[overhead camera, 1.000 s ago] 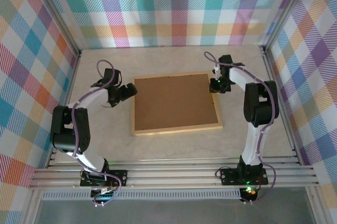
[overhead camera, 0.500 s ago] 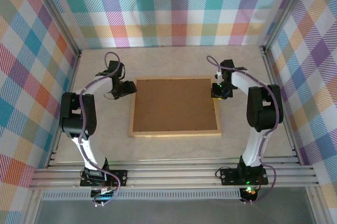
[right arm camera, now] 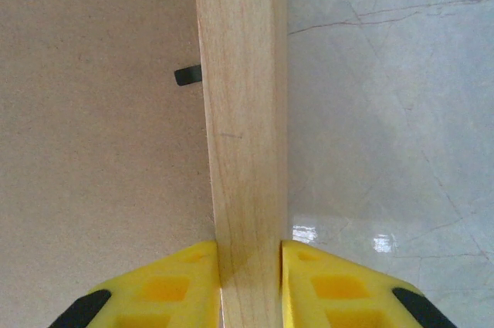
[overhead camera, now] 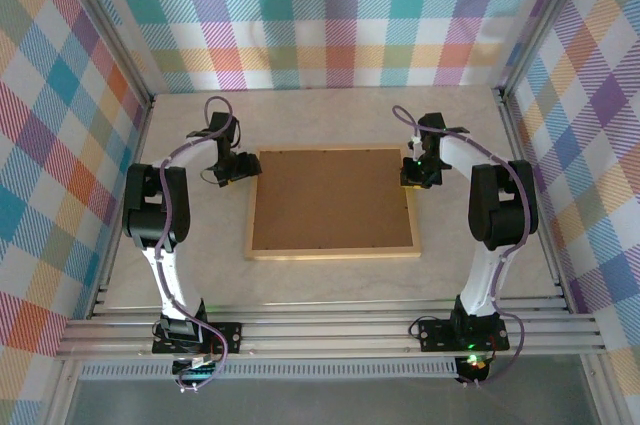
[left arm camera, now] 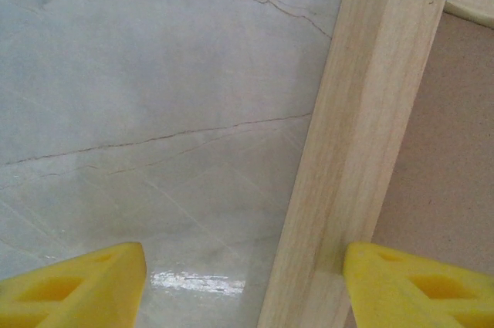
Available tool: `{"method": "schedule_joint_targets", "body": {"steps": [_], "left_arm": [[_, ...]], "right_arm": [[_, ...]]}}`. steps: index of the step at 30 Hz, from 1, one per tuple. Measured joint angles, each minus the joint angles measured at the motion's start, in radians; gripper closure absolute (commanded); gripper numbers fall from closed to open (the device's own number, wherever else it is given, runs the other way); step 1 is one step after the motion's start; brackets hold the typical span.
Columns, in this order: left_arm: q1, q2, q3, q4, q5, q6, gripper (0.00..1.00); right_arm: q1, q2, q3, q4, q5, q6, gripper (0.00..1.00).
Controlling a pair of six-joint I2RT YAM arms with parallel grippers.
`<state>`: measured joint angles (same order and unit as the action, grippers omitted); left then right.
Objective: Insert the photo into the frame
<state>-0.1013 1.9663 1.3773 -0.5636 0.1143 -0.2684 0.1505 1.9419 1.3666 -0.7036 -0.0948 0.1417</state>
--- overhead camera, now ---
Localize aluminium cross rail beam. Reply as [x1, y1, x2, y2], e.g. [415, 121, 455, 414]
[54, 299, 607, 361]

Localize grey slotted cable duct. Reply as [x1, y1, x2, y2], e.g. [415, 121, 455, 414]
[79, 358, 461, 381]

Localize light wooden picture frame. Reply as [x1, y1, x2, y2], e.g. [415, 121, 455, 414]
[243, 145, 423, 261]

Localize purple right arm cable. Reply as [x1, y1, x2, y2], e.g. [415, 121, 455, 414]
[391, 103, 535, 390]

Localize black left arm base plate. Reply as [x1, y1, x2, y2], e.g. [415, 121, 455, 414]
[151, 322, 243, 356]

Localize aluminium left corner post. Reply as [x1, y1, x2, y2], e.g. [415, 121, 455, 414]
[49, 0, 156, 109]

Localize aluminium right corner post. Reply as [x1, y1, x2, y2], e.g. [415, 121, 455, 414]
[497, 0, 601, 96]

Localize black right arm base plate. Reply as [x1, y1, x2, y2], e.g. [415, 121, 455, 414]
[418, 318, 511, 352]

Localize aluminium corner post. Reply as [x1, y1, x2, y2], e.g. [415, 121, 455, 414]
[497, 0, 601, 96]
[49, 0, 156, 109]

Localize aluminium right side rail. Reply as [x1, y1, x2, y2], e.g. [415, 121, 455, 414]
[492, 87, 571, 304]

